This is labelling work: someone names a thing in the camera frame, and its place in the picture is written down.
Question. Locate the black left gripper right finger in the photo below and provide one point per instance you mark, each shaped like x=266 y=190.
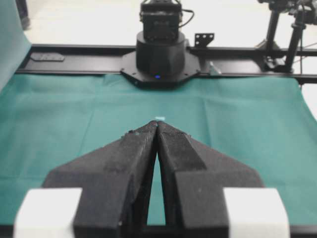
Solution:
x=193 y=176

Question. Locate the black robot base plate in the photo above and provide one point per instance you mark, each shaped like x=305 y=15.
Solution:
x=159 y=68

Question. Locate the black camera stand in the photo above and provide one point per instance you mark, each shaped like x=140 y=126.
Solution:
x=284 y=45

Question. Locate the black aluminium frame rail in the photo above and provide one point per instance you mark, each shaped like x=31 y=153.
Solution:
x=209 y=62

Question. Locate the green table cloth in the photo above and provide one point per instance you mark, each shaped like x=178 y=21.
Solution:
x=48 y=120

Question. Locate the black perforated corner bracket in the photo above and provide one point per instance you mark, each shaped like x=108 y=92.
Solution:
x=203 y=39

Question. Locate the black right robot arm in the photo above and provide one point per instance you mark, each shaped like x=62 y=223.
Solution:
x=162 y=20

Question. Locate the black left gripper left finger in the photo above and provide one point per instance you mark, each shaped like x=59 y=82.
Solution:
x=116 y=182

